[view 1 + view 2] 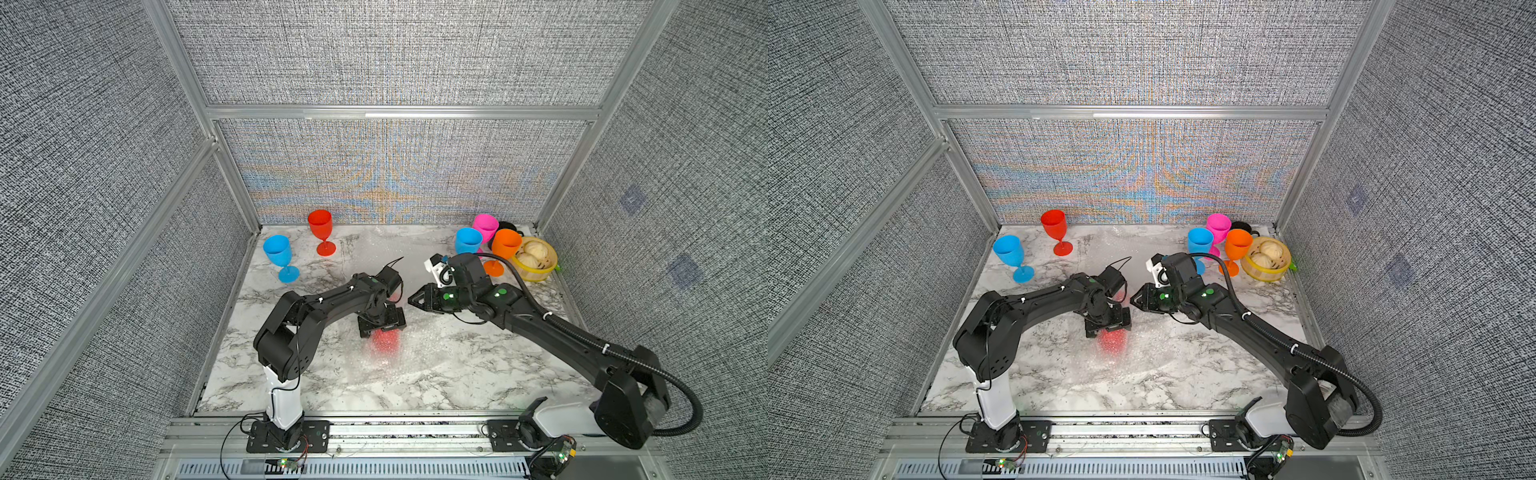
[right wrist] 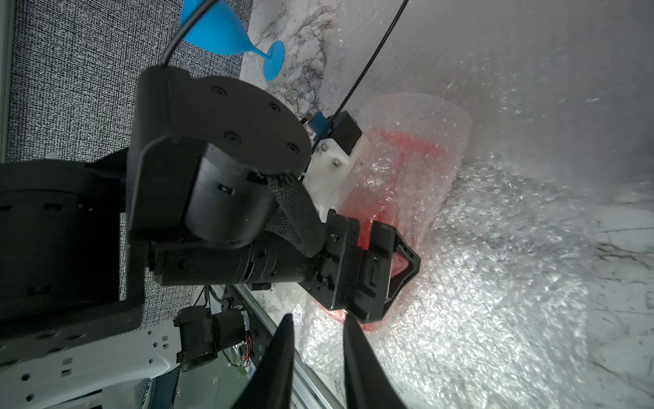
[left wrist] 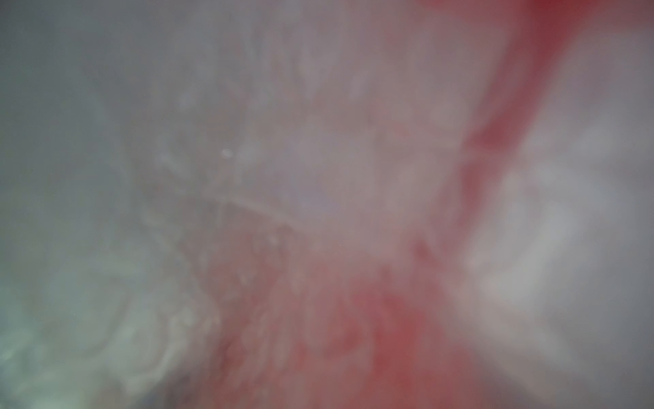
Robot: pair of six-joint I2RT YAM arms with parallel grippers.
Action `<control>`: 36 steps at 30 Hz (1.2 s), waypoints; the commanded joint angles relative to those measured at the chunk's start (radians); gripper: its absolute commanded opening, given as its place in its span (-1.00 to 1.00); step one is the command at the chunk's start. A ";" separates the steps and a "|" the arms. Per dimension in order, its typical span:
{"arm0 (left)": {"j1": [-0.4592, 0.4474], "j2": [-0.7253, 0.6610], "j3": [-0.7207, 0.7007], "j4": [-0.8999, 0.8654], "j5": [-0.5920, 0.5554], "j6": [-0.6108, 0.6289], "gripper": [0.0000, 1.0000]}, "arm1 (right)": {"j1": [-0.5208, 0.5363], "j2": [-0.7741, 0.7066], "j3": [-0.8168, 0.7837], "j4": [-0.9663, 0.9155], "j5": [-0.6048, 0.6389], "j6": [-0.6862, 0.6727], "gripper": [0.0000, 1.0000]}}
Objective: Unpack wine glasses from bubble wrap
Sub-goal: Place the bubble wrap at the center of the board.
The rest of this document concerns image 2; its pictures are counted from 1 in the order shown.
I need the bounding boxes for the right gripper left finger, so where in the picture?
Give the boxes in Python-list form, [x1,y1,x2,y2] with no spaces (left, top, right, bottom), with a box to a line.
[233,314,295,409]

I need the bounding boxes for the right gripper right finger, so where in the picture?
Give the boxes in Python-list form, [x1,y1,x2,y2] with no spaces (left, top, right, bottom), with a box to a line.
[343,315,406,408]

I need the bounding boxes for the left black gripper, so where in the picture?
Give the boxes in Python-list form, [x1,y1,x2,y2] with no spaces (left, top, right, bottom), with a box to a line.
[301,210,421,324]

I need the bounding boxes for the red wine glass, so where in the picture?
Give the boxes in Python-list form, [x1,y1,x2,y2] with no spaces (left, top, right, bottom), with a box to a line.
[333,92,472,321]

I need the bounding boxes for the blue wine glass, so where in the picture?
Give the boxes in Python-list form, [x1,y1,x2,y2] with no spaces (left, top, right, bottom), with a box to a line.
[185,1,285,81]

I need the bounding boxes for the clear bubble wrap sheet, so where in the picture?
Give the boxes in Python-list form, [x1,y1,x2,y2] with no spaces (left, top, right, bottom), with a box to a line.
[320,1,653,197]

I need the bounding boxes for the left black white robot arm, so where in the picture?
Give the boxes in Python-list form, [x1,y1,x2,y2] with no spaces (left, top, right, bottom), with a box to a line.
[1,65,420,408]

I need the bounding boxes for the aluminium front rail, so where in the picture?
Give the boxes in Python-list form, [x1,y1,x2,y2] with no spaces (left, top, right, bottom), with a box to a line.
[225,285,344,408]

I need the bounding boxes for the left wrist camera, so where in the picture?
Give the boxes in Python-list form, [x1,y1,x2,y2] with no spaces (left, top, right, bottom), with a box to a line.
[302,112,362,223]

